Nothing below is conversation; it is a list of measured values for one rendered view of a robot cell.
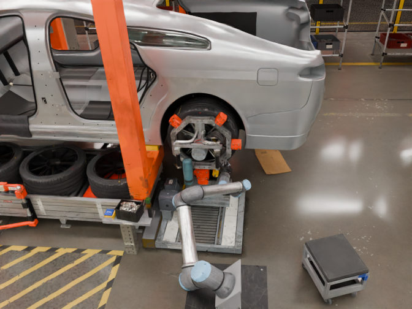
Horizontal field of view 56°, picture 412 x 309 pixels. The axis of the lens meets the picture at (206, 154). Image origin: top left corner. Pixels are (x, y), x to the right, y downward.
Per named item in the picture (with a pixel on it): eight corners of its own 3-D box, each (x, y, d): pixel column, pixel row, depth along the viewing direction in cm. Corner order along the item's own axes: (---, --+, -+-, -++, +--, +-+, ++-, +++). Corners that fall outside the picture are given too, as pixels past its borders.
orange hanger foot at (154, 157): (164, 154, 399) (161, 125, 379) (152, 188, 357) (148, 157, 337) (149, 154, 402) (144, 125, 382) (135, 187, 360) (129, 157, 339)
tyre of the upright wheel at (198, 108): (209, 165, 405) (254, 125, 371) (206, 179, 386) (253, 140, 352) (158, 127, 385) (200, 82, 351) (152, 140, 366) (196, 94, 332)
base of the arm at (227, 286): (233, 295, 268) (222, 289, 264) (216, 301, 280) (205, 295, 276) (236, 270, 281) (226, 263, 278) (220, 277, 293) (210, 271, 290)
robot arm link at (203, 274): (220, 289, 267) (200, 277, 261) (205, 292, 279) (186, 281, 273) (225, 268, 276) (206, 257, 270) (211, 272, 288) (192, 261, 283)
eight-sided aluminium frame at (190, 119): (231, 166, 370) (231, 116, 338) (230, 170, 365) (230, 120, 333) (175, 164, 377) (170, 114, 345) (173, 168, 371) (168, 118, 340)
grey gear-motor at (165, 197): (186, 195, 414) (183, 169, 393) (178, 224, 380) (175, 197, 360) (169, 194, 416) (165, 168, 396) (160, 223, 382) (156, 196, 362)
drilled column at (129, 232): (139, 246, 370) (132, 214, 346) (137, 254, 362) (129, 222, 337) (129, 245, 371) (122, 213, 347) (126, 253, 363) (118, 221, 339)
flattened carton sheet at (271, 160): (275, 145, 495) (275, 143, 493) (291, 171, 451) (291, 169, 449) (252, 149, 491) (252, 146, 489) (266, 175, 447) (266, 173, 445)
